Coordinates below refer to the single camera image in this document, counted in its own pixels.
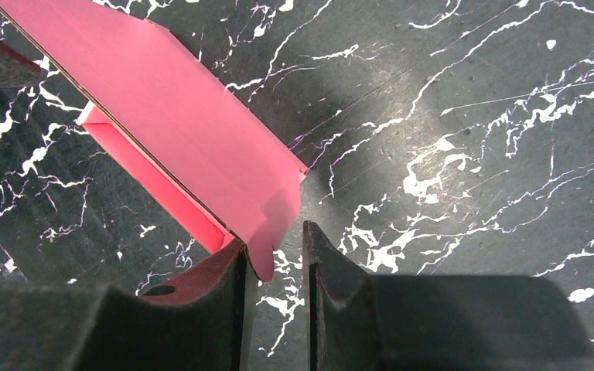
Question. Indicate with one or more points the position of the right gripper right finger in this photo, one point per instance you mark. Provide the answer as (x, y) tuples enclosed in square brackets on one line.
[(364, 321)]

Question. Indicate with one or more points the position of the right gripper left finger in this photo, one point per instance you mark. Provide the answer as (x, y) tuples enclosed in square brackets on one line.
[(198, 320)]

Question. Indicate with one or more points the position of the pink paper box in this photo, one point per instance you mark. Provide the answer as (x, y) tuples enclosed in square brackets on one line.
[(168, 121)]

